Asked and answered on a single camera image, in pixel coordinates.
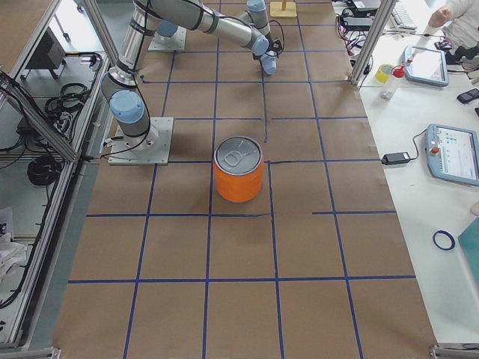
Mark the light blue cup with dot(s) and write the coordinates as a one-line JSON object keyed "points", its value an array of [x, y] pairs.
{"points": [[268, 64]]}

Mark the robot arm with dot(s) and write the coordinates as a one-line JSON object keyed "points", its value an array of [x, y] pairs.
{"points": [[249, 30], [165, 32]]}

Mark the wooden cup stand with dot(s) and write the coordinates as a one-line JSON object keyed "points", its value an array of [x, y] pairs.
{"points": [[282, 9]]}

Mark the orange can with grey lid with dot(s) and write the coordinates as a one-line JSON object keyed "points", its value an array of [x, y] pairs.
{"points": [[238, 169]]}

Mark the black power adapter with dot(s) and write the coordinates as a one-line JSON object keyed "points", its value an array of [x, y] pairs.
{"points": [[396, 158]]}

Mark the yellow tape roll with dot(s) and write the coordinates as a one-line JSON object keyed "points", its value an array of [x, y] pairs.
{"points": [[383, 73]]}

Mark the teach pendant near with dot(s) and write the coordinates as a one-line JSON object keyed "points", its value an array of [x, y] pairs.
{"points": [[452, 153]]}

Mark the teach pendant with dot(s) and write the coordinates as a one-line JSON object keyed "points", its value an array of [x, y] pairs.
{"points": [[452, 153], [426, 66]]}

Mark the teach pendant far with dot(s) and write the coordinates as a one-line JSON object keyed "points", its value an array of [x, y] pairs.
{"points": [[426, 66]]}

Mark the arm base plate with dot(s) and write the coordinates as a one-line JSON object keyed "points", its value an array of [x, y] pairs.
{"points": [[154, 150], [174, 43]]}

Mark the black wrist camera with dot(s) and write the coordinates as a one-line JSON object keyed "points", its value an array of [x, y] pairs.
{"points": [[277, 46]]}

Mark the aluminium frame post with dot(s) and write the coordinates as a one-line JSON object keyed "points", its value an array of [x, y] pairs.
{"points": [[382, 16]]}

